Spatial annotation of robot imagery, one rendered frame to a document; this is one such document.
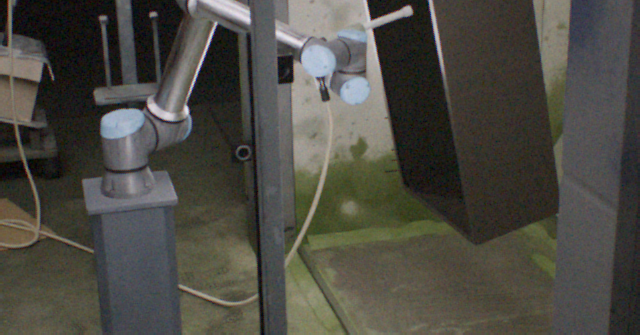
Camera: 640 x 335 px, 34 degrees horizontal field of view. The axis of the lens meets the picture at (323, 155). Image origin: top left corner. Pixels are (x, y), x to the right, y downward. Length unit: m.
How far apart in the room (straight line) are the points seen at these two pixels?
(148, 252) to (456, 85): 1.21
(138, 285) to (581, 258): 2.26
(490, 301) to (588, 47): 2.64
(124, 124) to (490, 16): 1.27
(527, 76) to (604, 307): 1.92
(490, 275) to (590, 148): 2.77
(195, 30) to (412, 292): 1.44
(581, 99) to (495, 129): 1.87
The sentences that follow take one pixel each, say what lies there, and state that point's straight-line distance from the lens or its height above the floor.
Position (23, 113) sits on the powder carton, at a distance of 5.71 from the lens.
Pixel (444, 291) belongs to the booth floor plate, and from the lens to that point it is 4.24.
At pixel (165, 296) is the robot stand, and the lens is 3.75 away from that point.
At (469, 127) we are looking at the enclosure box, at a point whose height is 0.89.
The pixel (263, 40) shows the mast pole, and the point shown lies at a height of 1.43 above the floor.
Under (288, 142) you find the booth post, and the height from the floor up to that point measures 0.53.
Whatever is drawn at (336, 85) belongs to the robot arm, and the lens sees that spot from 3.16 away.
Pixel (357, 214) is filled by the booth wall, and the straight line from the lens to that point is 4.68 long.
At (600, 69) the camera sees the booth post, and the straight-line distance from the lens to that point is 1.59.
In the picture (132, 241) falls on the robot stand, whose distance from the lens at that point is 3.65.
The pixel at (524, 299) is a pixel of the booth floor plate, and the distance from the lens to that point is 4.20.
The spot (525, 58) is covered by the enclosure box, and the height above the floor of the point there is 1.10.
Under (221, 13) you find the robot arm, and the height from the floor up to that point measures 1.32.
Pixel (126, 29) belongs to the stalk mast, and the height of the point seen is 1.03.
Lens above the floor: 1.94
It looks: 19 degrees down
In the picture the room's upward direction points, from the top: 1 degrees counter-clockwise
